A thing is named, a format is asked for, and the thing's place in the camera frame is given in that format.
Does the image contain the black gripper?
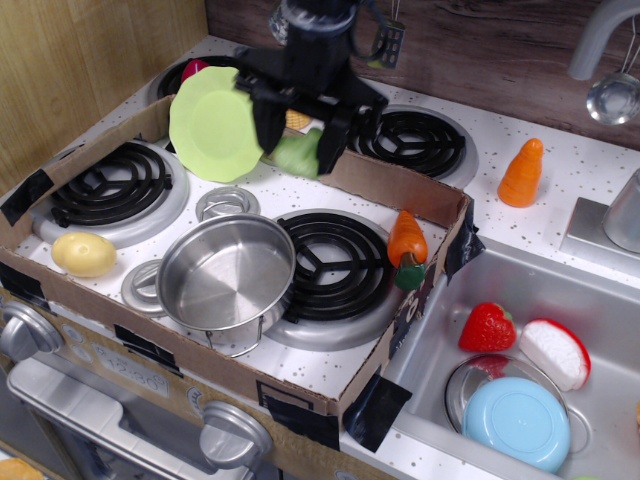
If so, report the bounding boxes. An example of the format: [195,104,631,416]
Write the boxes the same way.
[235,22,388,175]

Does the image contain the green toy broccoli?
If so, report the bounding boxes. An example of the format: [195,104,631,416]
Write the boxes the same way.
[269,128,322,179]

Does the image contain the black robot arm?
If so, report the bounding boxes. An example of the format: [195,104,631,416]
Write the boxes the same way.
[235,1,388,175]

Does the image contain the stainless steel pot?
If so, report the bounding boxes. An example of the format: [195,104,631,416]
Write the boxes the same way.
[156,213,296,358]

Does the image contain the yellow toy corn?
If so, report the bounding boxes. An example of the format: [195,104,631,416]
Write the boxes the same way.
[285,109,312,131]

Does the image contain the light green plastic plate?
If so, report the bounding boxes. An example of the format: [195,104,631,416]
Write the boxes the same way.
[169,66,263,183]

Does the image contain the hanging metal spatula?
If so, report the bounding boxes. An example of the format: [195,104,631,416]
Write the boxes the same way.
[367,0,406,69]

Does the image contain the red toy behind plate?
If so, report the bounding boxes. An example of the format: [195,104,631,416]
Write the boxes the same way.
[181,59,209,83]

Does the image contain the orange toy carrot green stem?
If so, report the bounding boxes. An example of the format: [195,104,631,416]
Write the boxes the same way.
[387,210,428,291]

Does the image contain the orange toy carrot piece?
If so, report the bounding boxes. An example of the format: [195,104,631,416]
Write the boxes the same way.
[497,138,544,208]

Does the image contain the yellow toy potato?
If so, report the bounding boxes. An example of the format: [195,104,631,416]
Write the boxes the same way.
[51,232,117,278]

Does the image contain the red toy strawberry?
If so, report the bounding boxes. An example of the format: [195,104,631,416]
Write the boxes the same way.
[458,302,517,352]

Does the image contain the cardboard fence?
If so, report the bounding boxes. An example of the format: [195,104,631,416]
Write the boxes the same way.
[1,97,480,447]

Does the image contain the silver toy faucet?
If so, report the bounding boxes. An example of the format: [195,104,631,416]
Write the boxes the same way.
[567,0,639,81]

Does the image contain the hanging metal ladle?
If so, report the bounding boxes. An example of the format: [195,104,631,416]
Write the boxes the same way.
[586,16,639,126]

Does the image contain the right silver oven knob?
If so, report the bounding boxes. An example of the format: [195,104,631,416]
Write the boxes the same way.
[199,401,273,470]

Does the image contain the silver oven knob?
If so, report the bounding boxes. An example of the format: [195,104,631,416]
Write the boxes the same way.
[1,301,64,362]
[199,401,273,470]

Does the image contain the red white toy radish slice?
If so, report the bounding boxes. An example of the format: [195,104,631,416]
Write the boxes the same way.
[519,318,591,392]

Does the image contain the left silver oven knob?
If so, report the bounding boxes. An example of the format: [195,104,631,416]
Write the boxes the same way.
[1,301,64,362]

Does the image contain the light blue plastic bowl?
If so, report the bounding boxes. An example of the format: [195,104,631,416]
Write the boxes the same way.
[461,377,571,473]

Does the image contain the silver oven door handle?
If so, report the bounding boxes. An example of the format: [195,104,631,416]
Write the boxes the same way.
[7,359,208,479]

